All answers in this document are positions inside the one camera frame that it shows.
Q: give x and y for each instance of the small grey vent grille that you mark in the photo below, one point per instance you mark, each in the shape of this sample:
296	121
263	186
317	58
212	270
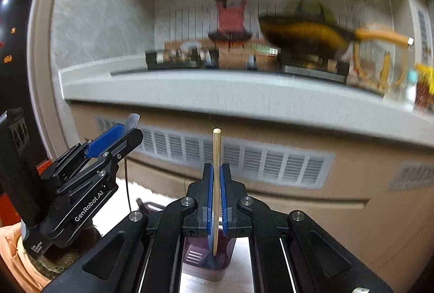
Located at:
413	175

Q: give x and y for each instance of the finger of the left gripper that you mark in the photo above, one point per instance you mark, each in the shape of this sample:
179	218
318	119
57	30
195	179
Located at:
124	146
104	141

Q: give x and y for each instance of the yellow seasoning box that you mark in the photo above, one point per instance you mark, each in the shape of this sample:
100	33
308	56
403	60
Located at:
424	86

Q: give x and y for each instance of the wooden chopstick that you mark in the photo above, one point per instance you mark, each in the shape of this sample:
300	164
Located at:
216	187

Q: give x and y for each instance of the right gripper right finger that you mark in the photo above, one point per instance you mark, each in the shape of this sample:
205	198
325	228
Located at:
291	252

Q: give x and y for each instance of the white plastic spoon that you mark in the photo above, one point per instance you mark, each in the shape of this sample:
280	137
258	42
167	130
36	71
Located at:
131	122

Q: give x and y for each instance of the white textured table cloth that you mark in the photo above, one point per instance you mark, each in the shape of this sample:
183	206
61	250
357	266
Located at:
146	252

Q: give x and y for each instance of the black wok orange handle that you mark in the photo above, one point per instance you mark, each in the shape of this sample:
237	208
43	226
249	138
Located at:
289	32

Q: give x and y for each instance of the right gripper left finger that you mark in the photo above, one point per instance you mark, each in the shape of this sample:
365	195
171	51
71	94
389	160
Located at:
144	252

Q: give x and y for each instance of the gloved left hand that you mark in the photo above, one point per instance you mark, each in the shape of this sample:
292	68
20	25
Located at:
56	260

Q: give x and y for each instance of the purple plastic utensil holder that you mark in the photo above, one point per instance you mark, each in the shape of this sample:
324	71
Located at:
180	238

